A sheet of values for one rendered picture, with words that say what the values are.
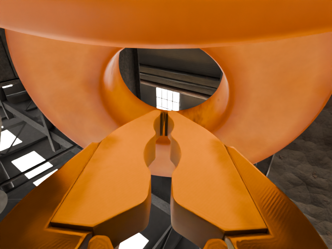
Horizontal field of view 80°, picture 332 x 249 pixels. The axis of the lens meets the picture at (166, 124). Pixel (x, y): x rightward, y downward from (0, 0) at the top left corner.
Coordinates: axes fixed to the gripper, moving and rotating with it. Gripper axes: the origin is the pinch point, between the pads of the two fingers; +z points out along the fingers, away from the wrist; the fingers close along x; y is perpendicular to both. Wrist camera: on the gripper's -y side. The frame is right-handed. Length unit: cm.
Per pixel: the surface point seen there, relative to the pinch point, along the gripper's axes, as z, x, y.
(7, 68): 280, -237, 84
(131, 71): 396, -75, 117
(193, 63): 691, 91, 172
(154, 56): 794, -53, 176
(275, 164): 13.4, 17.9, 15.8
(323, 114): 11.8, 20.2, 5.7
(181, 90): 631, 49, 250
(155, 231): 395, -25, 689
